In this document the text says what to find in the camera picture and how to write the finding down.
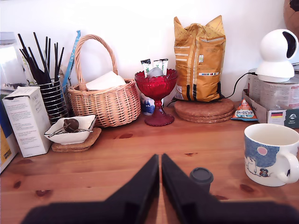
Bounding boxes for yellow blue box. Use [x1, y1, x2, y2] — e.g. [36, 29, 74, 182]
[0, 100, 19, 175]

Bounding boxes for white paper napkins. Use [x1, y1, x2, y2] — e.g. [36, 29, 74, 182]
[85, 71, 127, 91]

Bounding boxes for wire utensil holder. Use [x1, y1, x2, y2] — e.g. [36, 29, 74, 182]
[35, 79, 71, 126]

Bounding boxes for grey coffee capsule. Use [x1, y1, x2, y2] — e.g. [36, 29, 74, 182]
[189, 167, 214, 194]

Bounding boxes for white carton box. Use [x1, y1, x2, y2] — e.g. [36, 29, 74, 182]
[1, 86, 52, 158]

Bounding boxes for clear glass jar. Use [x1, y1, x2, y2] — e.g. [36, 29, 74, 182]
[0, 32, 30, 95]

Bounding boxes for yellow coffee bag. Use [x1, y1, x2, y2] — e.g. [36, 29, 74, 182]
[173, 15, 227, 103]

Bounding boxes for square cork coaster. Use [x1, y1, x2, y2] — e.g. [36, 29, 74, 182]
[51, 140, 94, 153]
[52, 127, 102, 150]

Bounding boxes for white mug with blue print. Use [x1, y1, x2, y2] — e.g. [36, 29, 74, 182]
[244, 123, 299, 187]

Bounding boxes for wicker basket with handle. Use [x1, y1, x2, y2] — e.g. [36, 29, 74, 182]
[67, 34, 142, 128]

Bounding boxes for orange blue triangular snack packet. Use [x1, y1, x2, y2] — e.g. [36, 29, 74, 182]
[231, 98, 259, 121]

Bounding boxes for silver labelled food can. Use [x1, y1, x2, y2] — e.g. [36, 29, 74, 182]
[258, 79, 299, 111]
[247, 68, 262, 100]

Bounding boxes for cork globe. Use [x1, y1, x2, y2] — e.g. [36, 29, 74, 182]
[283, 0, 299, 32]

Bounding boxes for blue white ceramic cup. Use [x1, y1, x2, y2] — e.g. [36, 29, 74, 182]
[141, 93, 165, 116]

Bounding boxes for red glass goblet bowl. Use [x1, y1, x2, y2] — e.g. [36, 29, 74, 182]
[135, 69, 178, 127]

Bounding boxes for metal tea infuser tongs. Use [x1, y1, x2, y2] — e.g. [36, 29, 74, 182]
[48, 118, 93, 138]

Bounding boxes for white dome security camera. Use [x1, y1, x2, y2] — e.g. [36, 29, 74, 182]
[255, 28, 299, 83]

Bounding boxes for black power cable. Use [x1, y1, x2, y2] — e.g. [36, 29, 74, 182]
[166, 71, 257, 108]

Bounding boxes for white square ceramic dish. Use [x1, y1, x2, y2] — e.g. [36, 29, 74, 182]
[43, 114, 97, 145]

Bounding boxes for grey egg-shaped object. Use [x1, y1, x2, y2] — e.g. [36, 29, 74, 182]
[147, 67, 164, 77]

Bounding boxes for green white cardboard tray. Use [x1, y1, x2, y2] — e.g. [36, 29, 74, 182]
[242, 90, 299, 129]

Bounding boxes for long blue white packet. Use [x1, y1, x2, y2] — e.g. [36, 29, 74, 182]
[62, 29, 82, 94]

